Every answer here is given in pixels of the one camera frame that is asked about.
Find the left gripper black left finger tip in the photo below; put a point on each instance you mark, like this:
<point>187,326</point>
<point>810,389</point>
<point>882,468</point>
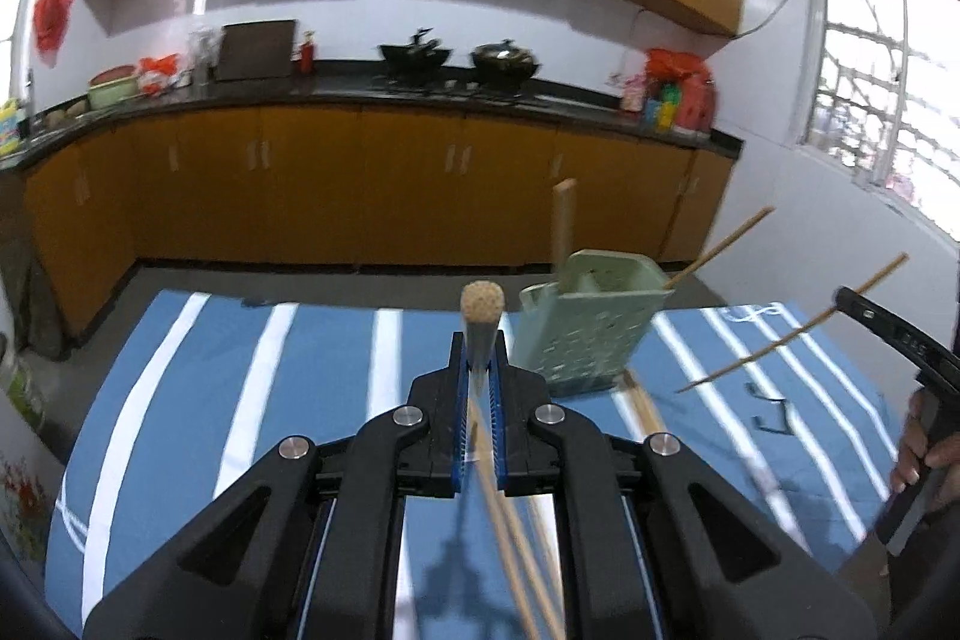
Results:
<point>418,447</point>

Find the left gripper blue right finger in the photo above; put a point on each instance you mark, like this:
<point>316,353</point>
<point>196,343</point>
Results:
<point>538,444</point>

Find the brown lower kitchen cabinets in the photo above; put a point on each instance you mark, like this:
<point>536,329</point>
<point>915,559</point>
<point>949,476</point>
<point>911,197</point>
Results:
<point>334,185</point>

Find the person right hand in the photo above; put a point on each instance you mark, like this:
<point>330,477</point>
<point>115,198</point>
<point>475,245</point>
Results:
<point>914,451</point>

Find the green perforated utensil holder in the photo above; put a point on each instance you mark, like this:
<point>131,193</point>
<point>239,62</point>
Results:
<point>580,331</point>

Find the window with grille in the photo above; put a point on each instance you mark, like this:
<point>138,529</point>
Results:
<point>885,101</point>

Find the red bottles and bags group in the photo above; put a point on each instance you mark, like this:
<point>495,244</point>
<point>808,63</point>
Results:
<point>675,92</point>

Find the black wok with lid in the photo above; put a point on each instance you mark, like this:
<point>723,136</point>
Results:
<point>503,65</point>

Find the black wok left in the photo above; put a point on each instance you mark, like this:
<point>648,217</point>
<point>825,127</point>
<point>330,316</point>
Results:
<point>418,62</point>

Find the dark cutting board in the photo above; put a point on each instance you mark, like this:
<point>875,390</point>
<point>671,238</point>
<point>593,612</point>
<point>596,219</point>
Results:
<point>261,50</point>

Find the red plastic bag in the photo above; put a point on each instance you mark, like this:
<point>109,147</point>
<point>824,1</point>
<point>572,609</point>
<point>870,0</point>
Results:
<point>158,75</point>

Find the green basin red lid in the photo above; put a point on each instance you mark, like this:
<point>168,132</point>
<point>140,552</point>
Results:
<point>113,86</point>

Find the red wall decoration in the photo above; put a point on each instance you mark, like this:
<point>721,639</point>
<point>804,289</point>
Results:
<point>50,20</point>

